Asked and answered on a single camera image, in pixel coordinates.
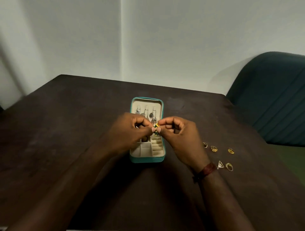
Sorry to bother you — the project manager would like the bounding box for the green fabric cover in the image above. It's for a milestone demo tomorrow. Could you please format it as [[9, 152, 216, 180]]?
[[268, 144, 305, 186]]

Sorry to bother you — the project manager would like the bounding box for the teal jewelry box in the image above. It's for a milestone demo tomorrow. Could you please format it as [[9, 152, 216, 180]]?
[[129, 97, 166, 164]]

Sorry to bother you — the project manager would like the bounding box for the person's right hand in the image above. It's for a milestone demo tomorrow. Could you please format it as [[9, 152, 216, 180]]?
[[157, 116, 210, 173]]

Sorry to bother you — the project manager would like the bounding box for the person's left hand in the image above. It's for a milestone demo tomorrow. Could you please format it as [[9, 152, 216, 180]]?
[[105, 112, 154, 155]]

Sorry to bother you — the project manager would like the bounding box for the person's right forearm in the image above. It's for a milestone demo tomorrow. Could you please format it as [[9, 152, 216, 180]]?
[[199, 170, 255, 231]]

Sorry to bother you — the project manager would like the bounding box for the person's left forearm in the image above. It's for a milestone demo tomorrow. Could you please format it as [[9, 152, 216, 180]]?
[[7, 145, 119, 231]]

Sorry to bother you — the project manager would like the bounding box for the red thread wristband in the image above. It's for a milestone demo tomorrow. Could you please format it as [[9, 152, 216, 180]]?
[[192, 162, 217, 184]]

